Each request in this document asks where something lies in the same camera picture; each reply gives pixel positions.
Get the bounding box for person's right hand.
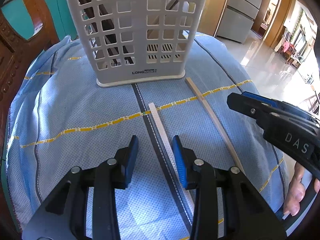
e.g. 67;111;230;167
283;162;306;216

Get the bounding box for dark brown chopstick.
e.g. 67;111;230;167
76;0;135;70

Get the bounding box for teal lower kitchen cabinets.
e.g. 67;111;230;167
1;0;78;40

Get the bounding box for white plastic utensil basket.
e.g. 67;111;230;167
67;0;205;87

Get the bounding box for silver multi-door refrigerator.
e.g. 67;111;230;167
216;0;262;43

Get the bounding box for wooden glass sliding door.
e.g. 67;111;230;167
197;0;228;36

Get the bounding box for white chopstick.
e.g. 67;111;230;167
149;102;195;215

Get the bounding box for carved wooden chair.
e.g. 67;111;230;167
0;0;61;170

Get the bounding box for beige wooden chopstick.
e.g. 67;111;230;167
185;77;245;174

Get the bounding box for blue checked tablecloth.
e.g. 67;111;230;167
6;34;289;239

